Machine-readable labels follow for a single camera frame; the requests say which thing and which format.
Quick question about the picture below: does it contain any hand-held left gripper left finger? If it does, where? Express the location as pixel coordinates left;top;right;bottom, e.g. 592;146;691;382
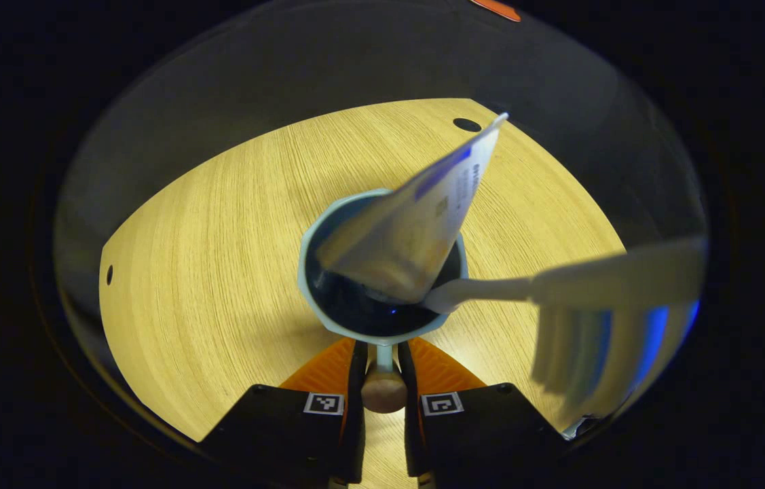
200;338;369;484

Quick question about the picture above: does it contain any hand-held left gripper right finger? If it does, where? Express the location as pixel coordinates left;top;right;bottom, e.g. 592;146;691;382
397;338;566;479

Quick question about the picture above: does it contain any blue cup with wooden handle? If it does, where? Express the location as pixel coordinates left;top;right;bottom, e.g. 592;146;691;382
297;188;470;414

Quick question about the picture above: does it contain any white toothbrush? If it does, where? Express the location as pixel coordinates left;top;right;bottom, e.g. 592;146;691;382
423;236;707;422

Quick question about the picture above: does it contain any white toothpaste tube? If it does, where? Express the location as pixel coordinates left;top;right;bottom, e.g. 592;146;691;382
316;113;510;304

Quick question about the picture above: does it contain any wooden desktop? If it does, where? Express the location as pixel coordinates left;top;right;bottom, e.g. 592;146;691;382
98;98;627;489

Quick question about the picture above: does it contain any black backdrop cloth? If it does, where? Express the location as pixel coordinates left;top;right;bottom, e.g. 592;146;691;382
53;0;710;435

